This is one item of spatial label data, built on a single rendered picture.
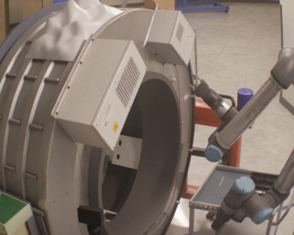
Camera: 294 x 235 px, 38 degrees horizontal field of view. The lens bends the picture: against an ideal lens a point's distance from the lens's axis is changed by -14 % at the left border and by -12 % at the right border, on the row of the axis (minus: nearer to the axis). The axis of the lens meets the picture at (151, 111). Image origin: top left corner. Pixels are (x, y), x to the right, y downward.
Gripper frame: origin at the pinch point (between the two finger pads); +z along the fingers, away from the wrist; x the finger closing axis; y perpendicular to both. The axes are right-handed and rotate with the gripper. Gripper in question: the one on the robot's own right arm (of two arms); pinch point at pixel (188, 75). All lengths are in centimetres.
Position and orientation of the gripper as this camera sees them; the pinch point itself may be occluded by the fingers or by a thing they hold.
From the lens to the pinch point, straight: 229.4
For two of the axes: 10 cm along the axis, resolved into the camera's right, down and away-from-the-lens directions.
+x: 6.8, -7.4, 0.0
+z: -7.3, -6.7, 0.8
